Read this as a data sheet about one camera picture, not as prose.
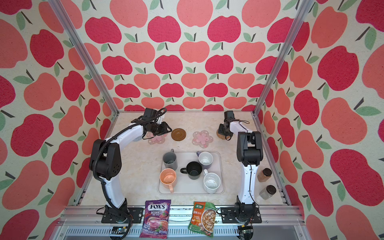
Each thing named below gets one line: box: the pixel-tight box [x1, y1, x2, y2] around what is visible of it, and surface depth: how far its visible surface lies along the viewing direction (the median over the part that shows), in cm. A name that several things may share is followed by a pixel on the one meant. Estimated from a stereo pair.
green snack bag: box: [188, 201, 217, 239], surface depth 74 cm
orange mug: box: [159, 168, 177, 193], surface depth 82 cm
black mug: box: [180, 161, 203, 180], surface depth 84 cm
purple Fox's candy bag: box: [139, 199, 172, 239], surface depth 73 cm
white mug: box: [203, 168, 221, 194], surface depth 81 cm
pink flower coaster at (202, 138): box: [192, 130, 214, 149], surface depth 107 cm
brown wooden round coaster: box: [171, 128, 187, 141], surface depth 109 cm
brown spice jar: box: [257, 168, 272, 182], surface depth 80 cm
